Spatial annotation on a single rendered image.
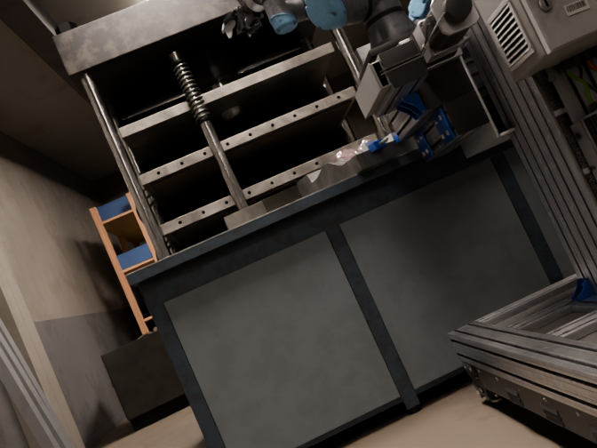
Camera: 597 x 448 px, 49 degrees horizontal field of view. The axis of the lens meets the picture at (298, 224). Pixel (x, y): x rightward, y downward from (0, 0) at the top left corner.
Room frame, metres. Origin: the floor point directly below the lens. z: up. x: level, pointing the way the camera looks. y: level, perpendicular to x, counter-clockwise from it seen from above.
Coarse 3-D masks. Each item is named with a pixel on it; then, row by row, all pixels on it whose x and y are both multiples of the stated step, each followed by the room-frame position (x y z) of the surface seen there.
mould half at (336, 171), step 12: (396, 144) 2.20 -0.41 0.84; (408, 144) 2.22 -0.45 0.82; (360, 156) 2.14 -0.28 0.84; (372, 156) 2.16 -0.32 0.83; (384, 156) 2.18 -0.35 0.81; (324, 168) 2.35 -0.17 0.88; (336, 168) 2.28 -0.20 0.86; (348, 168) 2.21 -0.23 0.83; (360, 168) 2.15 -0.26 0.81; (300, 180) 2.55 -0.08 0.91; (312, 180) 2.48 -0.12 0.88; (324, 180) 2.39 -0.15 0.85; (336, 180) 2.31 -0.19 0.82; (300, 192) 2.59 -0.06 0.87; (312, 192) 2.51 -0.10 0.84
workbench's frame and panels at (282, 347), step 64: (320, 192) 2.16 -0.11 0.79; (384, 192) 2.24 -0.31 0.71; (448, 192) 2.26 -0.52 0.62; (512, 192) 2.29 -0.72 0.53; (192, 256) 2.10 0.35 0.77; (256, 256) 2.18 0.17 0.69; (320, 256) 2.20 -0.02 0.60; (384, 256) 2.23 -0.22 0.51; (448, 256) 2.25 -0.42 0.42; (512, 256) 2.28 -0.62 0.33; (192, 320) 2.15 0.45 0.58; (256, 320) 2.17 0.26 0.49; (320, 320) 2.19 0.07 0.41; (384, 320) 2.22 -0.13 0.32; (448, 320) 2.24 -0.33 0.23; (192, 384) 2.13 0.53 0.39; (256, 384) 2.16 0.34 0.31; (320, 384) 2.18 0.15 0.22; (384, 384) 2.20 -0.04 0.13
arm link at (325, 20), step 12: (312, 0) 1.72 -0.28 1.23; (324, 0) 1.69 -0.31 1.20; (336, 0) 1.69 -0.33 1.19; (348, 0) 1.71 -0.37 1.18; (360, 0) 1.73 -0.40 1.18; (312, 12) 1.75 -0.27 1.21; (324, 12) 1.71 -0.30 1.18; (336, 12) 1.70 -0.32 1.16; (348, 12) 1.72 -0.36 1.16; (360, 12) 1.75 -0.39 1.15; (324, 24) 1.74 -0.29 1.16; (336, 24) 1.73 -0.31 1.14; (348, 24) 1.77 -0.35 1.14
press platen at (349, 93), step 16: (336, 96) 3.08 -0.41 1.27; (352, 96) 3.09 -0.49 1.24; (304, 112) 3.06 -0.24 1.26; (256, 128) 3.03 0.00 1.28; (272, 128) 3.04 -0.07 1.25; (224, 144) 3.01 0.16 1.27; (240, 144) 3.02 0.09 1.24; (176, 160) 2.99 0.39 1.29; (192, 160) 2.99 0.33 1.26; (144, 176) 2.97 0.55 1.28; (160, 176) 2.97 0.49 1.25
